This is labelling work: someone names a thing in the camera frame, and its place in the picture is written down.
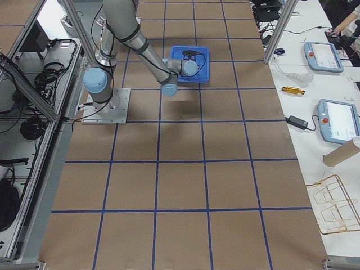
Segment near blue teach pendant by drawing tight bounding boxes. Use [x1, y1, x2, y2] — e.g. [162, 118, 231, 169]
[317, 99, 359, 144]

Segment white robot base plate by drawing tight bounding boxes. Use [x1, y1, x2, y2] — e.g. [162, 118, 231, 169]
[81, 88, 131, 124]

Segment black cable bundle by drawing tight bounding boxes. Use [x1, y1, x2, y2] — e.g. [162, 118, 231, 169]
[34, 62, 68, 96]

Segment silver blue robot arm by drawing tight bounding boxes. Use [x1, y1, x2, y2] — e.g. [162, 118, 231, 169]
[95, 0, 199, 96]

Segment blue plastic tray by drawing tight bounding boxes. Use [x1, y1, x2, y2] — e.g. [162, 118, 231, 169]
[170, 45, 210, 83]

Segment blue teach pendant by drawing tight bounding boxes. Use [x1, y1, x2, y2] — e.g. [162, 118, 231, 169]
[303, 42, 344, 73]
[317, 99, 359, 144]

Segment gold cylindrical tool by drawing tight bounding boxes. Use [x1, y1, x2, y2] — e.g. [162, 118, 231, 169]
[281, 87, 305, 95]

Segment aluminium frame post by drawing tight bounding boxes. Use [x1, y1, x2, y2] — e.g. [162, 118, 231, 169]
[263, 0, 298, 64]

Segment coiled black cables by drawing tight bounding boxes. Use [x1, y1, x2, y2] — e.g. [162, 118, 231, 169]
[20, 115, 47, 141]

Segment small blue device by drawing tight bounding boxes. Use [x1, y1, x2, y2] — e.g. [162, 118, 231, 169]
[274, 48, 285, 55]

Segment clear light bulb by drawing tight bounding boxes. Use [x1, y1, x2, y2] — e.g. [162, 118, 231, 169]
[287, 73, 314, 84]

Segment gold wire rack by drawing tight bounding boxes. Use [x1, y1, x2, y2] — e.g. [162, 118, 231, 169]
[306, 174, 359, 235]

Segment black power adapter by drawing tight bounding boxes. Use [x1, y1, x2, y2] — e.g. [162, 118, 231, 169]
[285, 115, 308, 130]

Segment far blue teach pendant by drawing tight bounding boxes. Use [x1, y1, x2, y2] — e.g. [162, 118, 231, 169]
[303, 42, 344, 73]

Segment cardboard tube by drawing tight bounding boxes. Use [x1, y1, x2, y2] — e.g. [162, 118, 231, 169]
[323, 136, 359, 167]

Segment person's hand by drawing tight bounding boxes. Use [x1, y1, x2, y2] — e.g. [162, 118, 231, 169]
[334, 22, 347, 33]

